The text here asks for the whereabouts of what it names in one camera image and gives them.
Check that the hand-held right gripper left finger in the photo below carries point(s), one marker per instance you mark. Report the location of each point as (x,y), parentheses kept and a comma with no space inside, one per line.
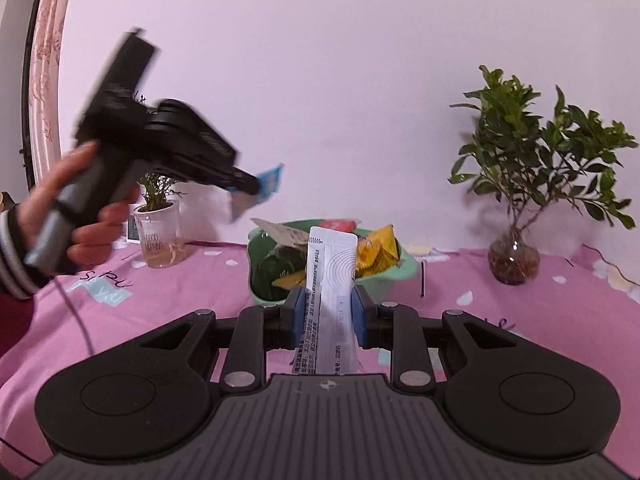
(296,320)

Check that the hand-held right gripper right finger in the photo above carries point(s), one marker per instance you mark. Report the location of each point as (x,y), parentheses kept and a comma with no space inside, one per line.
(357,320)

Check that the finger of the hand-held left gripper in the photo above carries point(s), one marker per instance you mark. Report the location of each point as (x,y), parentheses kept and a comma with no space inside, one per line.
(245,184)

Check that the light blue snack packet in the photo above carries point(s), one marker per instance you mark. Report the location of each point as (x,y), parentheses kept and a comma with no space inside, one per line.
(270,182)

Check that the white sachet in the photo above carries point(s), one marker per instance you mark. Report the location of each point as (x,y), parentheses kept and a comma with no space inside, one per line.
(330,300)

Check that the green plastic bowl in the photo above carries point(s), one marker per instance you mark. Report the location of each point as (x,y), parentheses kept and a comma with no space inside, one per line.
(395,277)

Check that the person's left hand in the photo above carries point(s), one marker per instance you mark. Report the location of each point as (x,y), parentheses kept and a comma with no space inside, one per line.
(97,245)

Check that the dark green triangular packet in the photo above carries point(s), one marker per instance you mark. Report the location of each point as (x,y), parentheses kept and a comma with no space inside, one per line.
(272,277)

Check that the yellow snack packet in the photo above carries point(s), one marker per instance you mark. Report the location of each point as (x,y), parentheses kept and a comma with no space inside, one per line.
(377,255)

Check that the small plant in clear cup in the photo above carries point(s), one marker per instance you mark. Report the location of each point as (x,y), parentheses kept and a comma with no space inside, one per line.
(157,235)

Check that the white digital clock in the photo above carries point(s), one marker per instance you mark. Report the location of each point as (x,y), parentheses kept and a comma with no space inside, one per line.
(133,230)

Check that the pink patterned curtain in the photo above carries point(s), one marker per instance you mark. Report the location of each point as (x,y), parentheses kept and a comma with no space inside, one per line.
(47,60)

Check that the pink printed bedsheet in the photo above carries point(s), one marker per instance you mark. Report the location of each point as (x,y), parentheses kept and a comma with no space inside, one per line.
(550,320)

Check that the leafy plant in glass vase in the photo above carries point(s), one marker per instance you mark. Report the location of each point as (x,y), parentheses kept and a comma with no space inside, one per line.
(530,160)

